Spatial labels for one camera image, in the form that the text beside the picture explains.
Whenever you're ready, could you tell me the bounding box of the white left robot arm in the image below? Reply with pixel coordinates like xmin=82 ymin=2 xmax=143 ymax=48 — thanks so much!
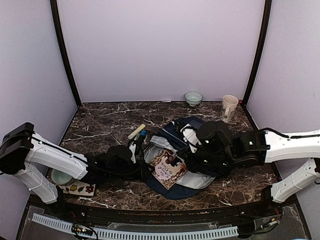
xmin=0 ymin=122 xmax=145 ymax=218

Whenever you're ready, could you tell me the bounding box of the white slotted cable duct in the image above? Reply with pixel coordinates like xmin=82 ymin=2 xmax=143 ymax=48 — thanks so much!
xmin=31 ymin=213 xmax=239 ymax=240

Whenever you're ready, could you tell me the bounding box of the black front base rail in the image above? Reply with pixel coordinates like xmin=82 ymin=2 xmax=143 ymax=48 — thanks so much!
xmin=24 ymin=193 xmax=298 ymax=228

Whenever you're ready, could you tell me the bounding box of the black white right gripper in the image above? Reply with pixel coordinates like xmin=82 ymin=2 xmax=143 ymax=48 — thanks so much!
xmin=176 ymin=144 xmax=235 ymax=174

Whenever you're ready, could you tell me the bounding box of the navy blue student backpack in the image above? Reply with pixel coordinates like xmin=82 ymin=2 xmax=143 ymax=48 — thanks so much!
xmin=143 ymin=116 xmax=227 ymax=200

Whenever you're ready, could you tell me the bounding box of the black enclosure corner post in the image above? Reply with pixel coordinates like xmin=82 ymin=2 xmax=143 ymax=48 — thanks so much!
xmin=242 ymin=0 xmax=272 ymax=109
xmin=49 ymin=0 xmax=82 ymax=108

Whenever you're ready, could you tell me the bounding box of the cream coral pattern mug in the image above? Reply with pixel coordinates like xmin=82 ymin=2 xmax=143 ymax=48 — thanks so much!
xmin=220 ymin=95 xmax=239 ymax=123

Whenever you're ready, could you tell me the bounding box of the blue capped black marker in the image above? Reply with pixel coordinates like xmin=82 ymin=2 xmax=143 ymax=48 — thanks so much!
xmin=137 ymin=130 xmax=147 ymax=143

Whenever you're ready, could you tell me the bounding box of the black enclosure corner post right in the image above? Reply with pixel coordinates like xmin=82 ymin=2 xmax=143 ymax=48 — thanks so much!
xmin=242 ymin=0 xmax=272 ymax=109

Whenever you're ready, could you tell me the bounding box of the floral square plate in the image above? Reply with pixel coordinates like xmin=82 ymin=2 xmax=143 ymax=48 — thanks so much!
xmin=59 ymin=182 xmax=96 ymax=197

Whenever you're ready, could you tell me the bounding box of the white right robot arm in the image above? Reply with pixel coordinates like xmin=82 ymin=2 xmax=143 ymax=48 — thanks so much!
xmin=174 ymin=120 xmax=320 ymax=217

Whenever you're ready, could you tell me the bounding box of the celadon cup on plate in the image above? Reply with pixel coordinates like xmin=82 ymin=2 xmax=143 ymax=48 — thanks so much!
xmin=50 ymin=169 xmax=74 ymax=186

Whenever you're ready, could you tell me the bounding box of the small celadon bowl at back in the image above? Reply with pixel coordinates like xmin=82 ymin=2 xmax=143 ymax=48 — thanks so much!
xmin=184 ymin=91 xmax=203 ymax=107

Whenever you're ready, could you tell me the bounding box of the black enclosure corner post left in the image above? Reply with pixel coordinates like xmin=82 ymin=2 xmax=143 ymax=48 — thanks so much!
xmin=49 ymin=0 xmax=82 ymax=108

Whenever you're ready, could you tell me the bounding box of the patterned notebook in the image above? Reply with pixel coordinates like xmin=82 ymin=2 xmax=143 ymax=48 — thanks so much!
xmin=149 ymin=149 xmax=188 ymax=190

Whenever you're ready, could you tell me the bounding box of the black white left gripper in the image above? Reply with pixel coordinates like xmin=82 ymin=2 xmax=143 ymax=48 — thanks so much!
xmin=107 ymin=159 xmax=154 ymax=181

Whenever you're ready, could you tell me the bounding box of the yellow highlighter pen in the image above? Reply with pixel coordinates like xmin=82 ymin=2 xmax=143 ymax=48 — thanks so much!
xmin=127 ymin=124 xmax=146 ymax=140

